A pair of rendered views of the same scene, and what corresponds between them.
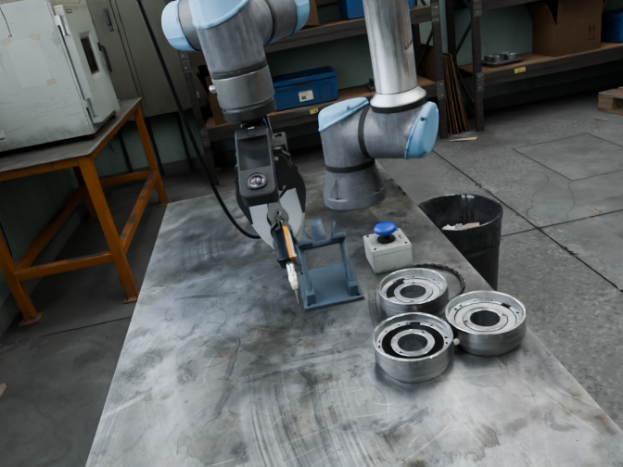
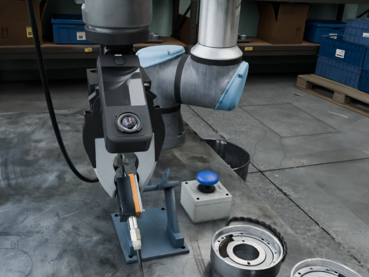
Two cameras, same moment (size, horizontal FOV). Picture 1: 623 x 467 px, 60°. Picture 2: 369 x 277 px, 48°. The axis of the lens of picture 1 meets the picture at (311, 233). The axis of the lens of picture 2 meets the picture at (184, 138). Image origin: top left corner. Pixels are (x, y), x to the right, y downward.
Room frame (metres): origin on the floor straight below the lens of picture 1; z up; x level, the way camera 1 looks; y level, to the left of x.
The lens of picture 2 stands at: (0.26, 0.12, 1.22)
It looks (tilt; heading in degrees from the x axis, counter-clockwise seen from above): 23 degrees down; 341
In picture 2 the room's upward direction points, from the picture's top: 4 degrees clockwise
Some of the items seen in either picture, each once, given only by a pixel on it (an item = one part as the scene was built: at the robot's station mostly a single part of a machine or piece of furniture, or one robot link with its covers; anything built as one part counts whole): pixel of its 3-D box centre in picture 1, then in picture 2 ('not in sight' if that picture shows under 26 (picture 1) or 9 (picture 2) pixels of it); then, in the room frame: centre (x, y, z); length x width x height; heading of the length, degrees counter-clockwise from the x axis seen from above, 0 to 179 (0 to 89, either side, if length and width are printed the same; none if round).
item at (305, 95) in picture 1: (302, 88); (80, 29); (4.33, -0.14, 0.56); 0.52 x 0.38 x 0.22; 91
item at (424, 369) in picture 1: (413, 347); not in sight; (0.58, -0.11, 0.82); 0.10 x 0.10 x 0.04
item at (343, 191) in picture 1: (352, 178); (156, 118); (1.21, -0.12, 0.85); 0.15 x 0.15 x 0.10
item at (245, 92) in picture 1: (242, 89); (113, 6); (0.72, 0.05, 1.17); 0.08 x 0.08 x 0.05
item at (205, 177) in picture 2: (386, 236); (206, 186); (0.86, -0.13, 0.85); 0.04 x 0.04 x 0.05
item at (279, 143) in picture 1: (260, 145); (118, 76); (0.74, 0.05, 1.09); 0.09 x 0.08 x 0.12; 179
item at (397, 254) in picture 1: (387, 248); (204, 197); (0.87, -0.13, 0.82); 0.08 x 0.07 x 0.05; 4
